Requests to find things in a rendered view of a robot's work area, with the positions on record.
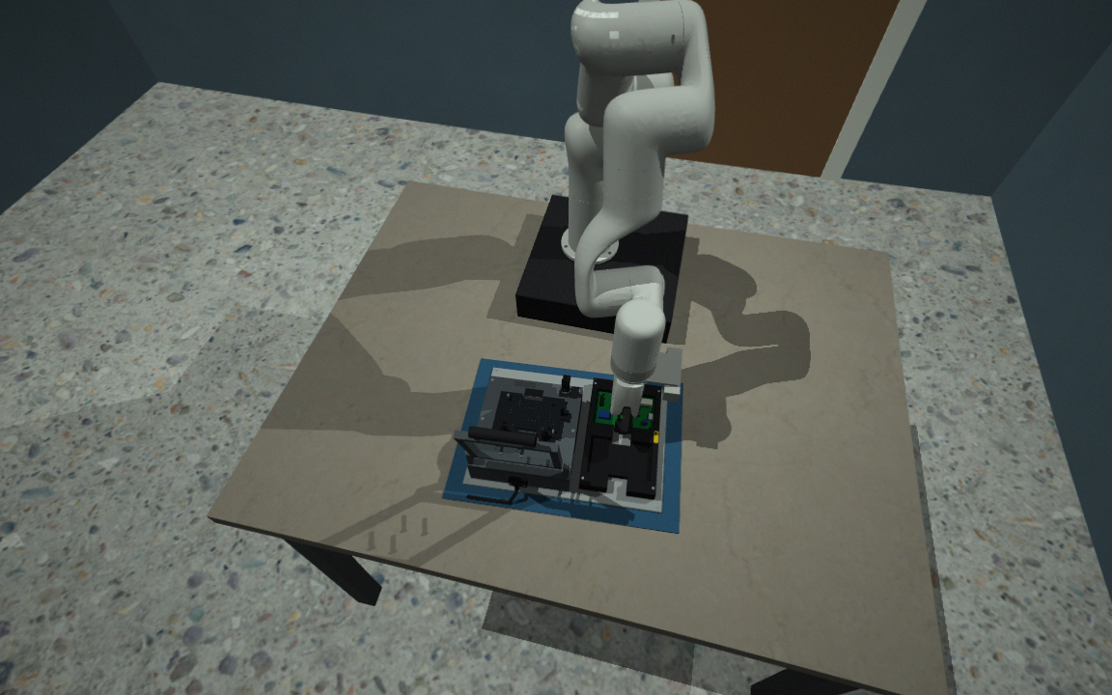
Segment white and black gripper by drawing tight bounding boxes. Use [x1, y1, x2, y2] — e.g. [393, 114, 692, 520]
[610, 361, 645, 434]

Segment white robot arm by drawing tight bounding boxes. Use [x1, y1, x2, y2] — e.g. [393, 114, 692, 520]
[560, 0, 715, 403]

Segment green circuit board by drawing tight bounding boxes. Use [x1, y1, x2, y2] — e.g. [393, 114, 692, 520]
[594, 391, 655, 430]

